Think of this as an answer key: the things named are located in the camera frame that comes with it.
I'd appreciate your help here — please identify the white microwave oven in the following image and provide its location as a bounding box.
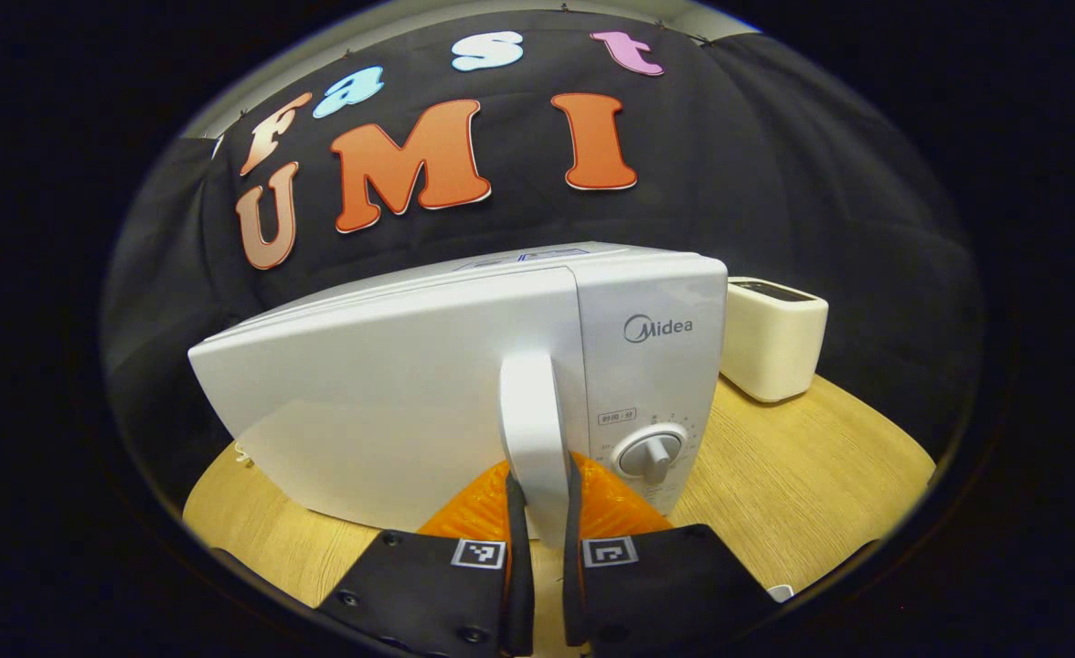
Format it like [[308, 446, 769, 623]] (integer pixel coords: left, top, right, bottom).
[[187, 241, 729, 549]]

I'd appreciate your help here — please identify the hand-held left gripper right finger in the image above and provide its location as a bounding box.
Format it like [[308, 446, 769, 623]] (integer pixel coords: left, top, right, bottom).
[[562, 452, 781, 658]]

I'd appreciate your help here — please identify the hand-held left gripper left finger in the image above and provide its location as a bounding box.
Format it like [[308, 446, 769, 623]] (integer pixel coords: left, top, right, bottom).
[[316, 460, 536, 658]]

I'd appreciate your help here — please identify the cream white toaster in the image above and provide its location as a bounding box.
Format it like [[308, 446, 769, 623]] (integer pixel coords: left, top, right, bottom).
[[718, 277, 829, 403]]

